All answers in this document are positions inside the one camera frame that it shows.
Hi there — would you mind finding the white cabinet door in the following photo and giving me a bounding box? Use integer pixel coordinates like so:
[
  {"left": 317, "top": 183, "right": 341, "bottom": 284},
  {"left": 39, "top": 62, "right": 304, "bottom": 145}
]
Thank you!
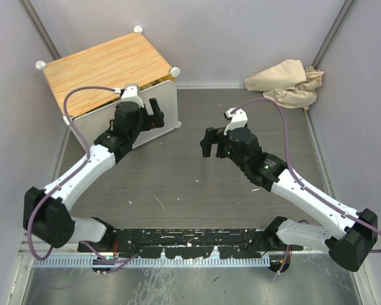
[{"left": 68, "top": 79, "right": 182, "bottom": 151}]

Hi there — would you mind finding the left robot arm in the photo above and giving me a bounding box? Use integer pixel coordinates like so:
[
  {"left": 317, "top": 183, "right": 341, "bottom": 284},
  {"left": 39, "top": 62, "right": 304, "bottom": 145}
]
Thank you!
[{"left": 23, "top": 98, "right": 164, "bottom": 252}]

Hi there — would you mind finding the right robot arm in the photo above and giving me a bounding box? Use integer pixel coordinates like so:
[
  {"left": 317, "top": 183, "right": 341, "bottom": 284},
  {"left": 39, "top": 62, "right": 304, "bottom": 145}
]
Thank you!
[{"left": 200, "top": 126, "right": 378, "bottom": 272}]

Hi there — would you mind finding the wooden shoe cabinet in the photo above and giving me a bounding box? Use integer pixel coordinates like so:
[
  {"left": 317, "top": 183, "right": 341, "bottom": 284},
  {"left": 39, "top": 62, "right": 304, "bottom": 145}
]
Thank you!
[{"left": 36, "top": 26, "right": 181, "bottom": 146}]

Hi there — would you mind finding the beige cloth bag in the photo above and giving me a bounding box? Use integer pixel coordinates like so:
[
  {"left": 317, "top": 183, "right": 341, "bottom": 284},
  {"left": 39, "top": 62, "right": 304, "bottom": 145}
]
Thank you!
[{"left": 244, "top": 59, "right": 324, "bottom": 111}]

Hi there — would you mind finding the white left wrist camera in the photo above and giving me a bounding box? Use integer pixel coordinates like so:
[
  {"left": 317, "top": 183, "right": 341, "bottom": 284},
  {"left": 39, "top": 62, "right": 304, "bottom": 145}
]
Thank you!
[{"left": 114, "top": 84, "right": 145, "bottom": 108}]

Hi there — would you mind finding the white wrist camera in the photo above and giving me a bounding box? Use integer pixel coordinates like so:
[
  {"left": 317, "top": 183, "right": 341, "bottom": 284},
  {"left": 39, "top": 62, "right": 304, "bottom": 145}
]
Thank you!
[
  {"left": 224, "top": 108, "right": 248, "bottom": 135},
  {"left": 114, "top": 84, "right": 145, "bottom": 108}
]

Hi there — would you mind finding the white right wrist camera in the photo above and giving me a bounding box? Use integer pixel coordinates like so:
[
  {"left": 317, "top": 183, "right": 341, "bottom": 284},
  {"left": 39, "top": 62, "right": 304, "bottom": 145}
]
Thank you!
[{"left": 224, "top": 108, "right": 248, "bottom": 135}]

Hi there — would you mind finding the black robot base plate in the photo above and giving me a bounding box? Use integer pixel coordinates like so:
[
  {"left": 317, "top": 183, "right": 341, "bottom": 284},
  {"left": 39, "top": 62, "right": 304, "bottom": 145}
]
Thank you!
[{"left": 90, "top": 228, "right": 286, "bottom": 259}]

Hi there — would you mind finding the grey cable duct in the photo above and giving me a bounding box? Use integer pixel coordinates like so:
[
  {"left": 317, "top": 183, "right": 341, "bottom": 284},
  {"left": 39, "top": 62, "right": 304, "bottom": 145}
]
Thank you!
[{"left": 33, "top": 255, "right": 271, "bottom": 269}]

